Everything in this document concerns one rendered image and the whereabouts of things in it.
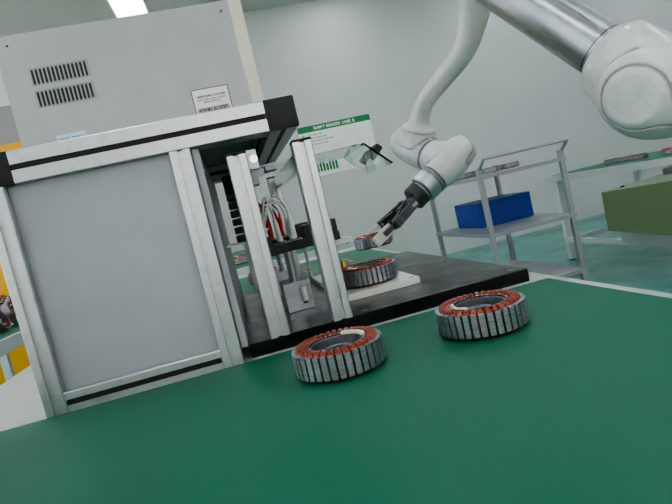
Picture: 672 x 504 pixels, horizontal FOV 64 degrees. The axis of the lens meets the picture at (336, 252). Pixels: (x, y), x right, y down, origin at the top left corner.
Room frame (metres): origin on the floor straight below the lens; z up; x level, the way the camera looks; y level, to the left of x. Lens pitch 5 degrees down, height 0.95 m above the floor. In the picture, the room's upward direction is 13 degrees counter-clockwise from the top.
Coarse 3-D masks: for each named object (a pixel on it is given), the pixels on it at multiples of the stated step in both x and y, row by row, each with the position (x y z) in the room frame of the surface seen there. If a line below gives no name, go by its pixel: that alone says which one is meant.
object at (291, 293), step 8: (288, 280) 1.02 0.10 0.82; (296, 280) 0.98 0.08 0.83; (304, 280) 0.97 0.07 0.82; (288, 288) 0.97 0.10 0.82; (296, 288) 0.97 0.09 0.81; (288, 296) 0.97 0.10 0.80; (296, 296) 0.97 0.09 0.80; (312, 296) 0.97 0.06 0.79; (288, 304) 0.97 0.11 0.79; (296, 304) 0.97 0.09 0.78; (304, 304) 0.97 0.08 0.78; (312, 304) 0.97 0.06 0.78
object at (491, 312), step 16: (448, 304) 0.68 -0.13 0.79; (464, 304) 0.69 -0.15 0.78; (480, 304) 0.69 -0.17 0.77; (496, 304) 0.62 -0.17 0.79; (512, 304) 0.62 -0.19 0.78; (448, 320) 0.64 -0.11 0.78; (464, 320) 0.62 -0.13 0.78; (480, 320) 0.61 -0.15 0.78; (496, 320) 0.61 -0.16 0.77; (512, 320) 0.61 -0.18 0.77; (528, 320) 0.63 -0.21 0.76; (448, 336) 0.64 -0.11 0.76; (464, 336) 0.62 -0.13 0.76; (480, 336) 0.61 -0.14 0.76
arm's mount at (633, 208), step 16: (656, 176) 1.15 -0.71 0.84; (608, 192) 1.15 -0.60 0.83; (624, 192) 1.09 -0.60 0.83; (640, 192) 1.04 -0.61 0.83; (656, 192) 0.99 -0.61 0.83; (608, 208) 1.16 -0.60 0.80; (624, 208) 1.10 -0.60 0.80; (640, 208) 1.05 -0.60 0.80; (656, 208) 1.00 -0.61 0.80; (608, 224) 1.17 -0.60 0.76; (624, 224) 1.11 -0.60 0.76; (640, 224) 1.06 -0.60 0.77; (656, 224) 1.01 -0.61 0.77
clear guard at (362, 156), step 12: (360, 144) 1.23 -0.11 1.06; (324, 156) 1.28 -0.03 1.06; (336, 156) 1.36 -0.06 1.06; (348, 156) 1.41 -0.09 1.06; (360, 156) 1.34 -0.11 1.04; (372, 156) 1.28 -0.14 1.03; (384, 156) 1.24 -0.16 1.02; (264, 168) 1.23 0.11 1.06; (276, 168) 1.30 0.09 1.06; (360, 168) 1.46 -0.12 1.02; (372, 168) 1.38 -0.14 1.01
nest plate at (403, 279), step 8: (400, 272) 1.06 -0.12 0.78; (392, 280) 0.99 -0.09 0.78; (400, 280) 0.97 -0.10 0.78; (408, 280) 0.97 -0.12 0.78; (416, 280) 0.97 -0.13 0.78; (360, 288) 0.99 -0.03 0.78; (368, 288) 0.97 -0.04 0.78; (376, 288) 0.96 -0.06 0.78; (384, 288) 0.96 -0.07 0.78; (392, 288) 0.96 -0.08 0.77; (352, 296) 0.95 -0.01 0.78; (360, 296) 0.95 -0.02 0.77
